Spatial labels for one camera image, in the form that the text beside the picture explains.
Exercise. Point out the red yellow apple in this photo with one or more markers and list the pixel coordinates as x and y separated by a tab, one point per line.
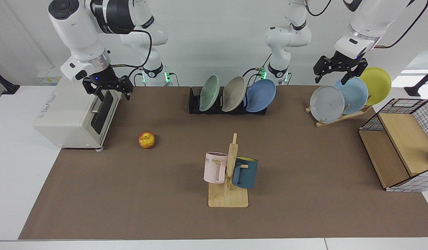
146	140

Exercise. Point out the light blue plate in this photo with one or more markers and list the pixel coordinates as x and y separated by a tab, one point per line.
354	93

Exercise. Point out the grey plate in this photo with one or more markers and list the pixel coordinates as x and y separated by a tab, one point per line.
326	105

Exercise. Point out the yellow plate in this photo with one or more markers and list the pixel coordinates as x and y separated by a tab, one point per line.
378	83

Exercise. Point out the wooden plate stand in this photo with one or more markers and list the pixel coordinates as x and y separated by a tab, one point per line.
333	119

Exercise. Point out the black dish rack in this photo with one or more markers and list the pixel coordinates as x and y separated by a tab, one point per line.
193	104

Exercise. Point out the pale green plate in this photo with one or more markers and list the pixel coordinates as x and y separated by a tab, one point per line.
209	93

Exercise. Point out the beige plate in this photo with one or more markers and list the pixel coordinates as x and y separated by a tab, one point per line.
234	94

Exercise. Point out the pale toaster oven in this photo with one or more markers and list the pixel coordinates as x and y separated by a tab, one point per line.
66	118

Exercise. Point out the white socket box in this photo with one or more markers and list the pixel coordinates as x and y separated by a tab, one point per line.
47	76

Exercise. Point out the black clamp stand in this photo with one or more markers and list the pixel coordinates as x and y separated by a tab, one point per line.
413	91
7	88

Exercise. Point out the brown table cloth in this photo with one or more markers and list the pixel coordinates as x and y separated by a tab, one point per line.
148	194

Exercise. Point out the pink cup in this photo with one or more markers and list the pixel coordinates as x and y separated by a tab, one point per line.
214	170

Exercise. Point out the dark teal cup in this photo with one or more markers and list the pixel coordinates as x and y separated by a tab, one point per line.
246	175

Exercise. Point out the wooden cup stand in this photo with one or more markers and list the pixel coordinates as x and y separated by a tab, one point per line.
231	198

